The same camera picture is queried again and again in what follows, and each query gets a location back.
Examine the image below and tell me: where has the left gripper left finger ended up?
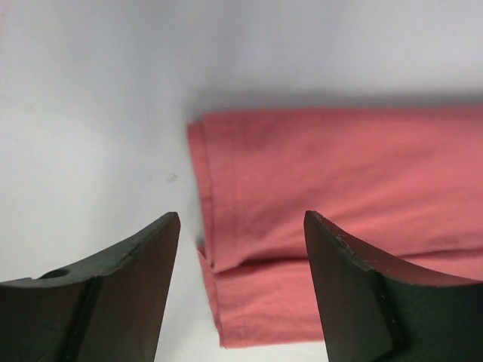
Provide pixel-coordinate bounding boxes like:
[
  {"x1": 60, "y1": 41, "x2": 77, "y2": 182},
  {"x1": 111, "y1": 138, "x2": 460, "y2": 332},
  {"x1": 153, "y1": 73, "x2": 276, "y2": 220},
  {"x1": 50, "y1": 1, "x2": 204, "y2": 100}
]
[{"x1": 1, "y1": 212, "x2": 180, "y2": 361}]

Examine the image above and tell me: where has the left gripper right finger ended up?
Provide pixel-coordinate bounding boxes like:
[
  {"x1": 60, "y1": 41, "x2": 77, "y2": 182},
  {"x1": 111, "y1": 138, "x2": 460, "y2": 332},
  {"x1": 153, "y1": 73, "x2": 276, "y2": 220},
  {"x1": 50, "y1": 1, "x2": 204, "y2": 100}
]
[{"x1": 304, "y1": 211, "x2": 482, "y2": 361}]

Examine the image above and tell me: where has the pink t shirt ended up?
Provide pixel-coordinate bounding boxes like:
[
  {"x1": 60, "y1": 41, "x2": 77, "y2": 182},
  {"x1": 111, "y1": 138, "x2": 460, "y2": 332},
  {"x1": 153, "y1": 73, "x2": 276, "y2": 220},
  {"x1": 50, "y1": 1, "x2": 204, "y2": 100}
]
[{"x1": 187, "y1": 106, "x2": 482, "y2": 348}]

